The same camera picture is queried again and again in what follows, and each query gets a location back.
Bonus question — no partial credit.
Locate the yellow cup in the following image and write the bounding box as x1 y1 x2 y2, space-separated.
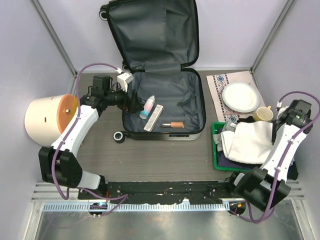
253 106 274 122

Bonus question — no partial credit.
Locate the patterned placemat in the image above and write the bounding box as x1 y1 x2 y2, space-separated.
206 71 266 122

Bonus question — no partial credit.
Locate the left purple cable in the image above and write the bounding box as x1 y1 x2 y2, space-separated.
51 62 130 217

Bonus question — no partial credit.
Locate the purple garment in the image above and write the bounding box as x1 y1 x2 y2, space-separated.
213 127 260 170

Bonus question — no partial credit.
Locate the black garment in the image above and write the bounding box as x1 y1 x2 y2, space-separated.
217 115 299 181

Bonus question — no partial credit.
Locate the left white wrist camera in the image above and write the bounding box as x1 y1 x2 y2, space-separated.
115 68 134 93

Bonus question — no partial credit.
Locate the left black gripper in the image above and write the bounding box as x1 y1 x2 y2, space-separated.
104 82 144 114

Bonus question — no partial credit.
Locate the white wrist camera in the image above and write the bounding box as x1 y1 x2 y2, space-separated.
115 68 134 93
276 101 288 120

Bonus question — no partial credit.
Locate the black white astronaut suitcase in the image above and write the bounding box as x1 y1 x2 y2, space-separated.
99 0 207 141

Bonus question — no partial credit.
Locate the orange swing lid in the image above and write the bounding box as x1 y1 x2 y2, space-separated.
57 94 78 134

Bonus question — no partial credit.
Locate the green plastic tray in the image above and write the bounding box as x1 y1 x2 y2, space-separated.
211 122 250 172

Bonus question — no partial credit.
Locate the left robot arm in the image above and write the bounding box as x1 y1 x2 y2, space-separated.
38 72 143 200

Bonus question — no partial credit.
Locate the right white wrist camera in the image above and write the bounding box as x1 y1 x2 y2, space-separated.
276 101 288 120

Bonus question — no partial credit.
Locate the brown cosmetic tube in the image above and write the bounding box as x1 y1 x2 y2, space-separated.
161 121 184 129

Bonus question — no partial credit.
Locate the white blue pink bottle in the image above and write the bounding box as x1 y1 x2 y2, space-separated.
139 95 156 120

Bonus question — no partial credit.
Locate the white paper plate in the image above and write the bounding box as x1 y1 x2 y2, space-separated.
222 82 260 113

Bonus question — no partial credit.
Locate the white cylindrical bin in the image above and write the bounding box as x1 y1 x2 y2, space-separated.
24 95 63 147

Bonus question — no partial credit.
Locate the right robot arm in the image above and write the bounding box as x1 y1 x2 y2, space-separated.
225 99 314 211

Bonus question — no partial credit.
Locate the grey garment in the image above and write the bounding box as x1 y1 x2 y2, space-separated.
213 119 237 145

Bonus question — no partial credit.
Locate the white towel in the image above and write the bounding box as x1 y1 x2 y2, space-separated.
220 121 273 165

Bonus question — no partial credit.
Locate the white toothpaste box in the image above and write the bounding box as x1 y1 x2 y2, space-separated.
143 104 164 132

